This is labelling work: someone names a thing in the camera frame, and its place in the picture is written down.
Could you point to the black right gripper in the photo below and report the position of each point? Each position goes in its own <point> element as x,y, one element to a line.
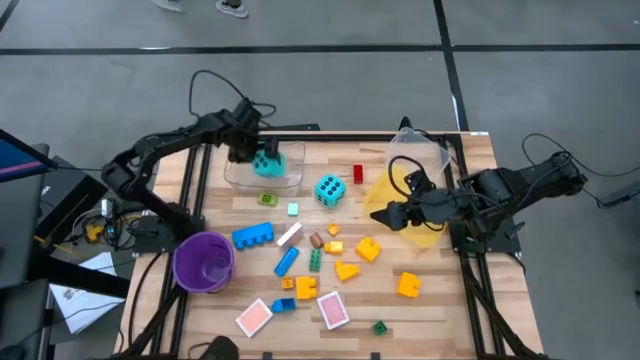
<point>425,210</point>

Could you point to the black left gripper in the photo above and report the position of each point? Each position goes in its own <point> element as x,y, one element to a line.
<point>245,135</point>

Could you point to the teal foam die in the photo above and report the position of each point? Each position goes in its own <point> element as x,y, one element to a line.
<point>330,192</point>
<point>270,167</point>

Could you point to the yellow translucent plastic bin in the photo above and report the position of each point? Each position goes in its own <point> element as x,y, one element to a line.
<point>385,192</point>

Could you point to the large blue four-stud brick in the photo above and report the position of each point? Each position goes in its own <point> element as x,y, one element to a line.
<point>252,236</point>

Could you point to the green studded toy brick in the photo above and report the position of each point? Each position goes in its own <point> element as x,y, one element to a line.
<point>315,260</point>

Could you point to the salmon pink playing card box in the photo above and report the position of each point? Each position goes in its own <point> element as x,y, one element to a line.
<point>254,317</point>

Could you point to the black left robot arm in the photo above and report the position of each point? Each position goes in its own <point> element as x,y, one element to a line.
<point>150,145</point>

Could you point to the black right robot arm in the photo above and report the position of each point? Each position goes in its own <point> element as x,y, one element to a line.
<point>530,180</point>

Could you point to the clear rectangular plastic bin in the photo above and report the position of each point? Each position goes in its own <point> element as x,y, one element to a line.
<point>240,182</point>

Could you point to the lime green toy brick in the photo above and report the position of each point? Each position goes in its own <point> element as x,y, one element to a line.
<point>267,199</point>

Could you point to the red toy brick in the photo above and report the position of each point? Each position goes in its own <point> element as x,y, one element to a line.
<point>358,174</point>

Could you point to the orange single-stud brick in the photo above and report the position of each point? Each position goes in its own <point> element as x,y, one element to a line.
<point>333,229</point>

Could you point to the small yellow toy brick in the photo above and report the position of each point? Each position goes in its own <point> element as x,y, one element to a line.
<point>333,247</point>

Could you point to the mint small block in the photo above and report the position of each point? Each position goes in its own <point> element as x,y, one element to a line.
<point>293,209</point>

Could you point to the yellow sloped toy brick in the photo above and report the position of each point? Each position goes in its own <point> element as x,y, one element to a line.
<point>346,271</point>

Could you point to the clear plastic container with label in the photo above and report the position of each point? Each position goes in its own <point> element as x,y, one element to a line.
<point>415,145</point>

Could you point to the brown small toy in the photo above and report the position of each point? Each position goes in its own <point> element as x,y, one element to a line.
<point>316,240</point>

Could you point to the red pink playing card box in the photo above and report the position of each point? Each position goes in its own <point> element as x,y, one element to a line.
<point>333,310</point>

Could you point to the dark green small brick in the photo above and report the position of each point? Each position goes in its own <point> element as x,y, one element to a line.
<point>380,328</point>

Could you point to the large yellow toy brick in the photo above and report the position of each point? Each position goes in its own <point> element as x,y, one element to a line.
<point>305,289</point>

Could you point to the blue long toy brick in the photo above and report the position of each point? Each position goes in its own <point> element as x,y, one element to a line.
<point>286,262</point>

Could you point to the purple plastic bucket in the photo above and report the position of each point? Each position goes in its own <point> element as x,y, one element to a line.
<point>190,270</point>

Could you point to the teal plastic bin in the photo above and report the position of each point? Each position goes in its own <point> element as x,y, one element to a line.
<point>283,305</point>

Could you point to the person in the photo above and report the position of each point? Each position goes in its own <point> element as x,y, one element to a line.
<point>232,9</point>

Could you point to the yellow connector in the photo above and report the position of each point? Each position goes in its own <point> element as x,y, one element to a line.
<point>94,232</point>

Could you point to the black computer case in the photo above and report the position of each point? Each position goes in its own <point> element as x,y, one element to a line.
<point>70,195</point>

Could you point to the dark rounded object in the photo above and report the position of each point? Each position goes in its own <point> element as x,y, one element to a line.
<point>220,349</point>

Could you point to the white paper sheet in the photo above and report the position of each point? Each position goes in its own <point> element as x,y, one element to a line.
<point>85,305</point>

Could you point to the monitor with blue screen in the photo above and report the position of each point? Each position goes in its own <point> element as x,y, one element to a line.
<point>15,160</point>

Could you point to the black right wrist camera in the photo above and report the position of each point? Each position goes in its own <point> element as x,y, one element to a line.
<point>422,182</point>

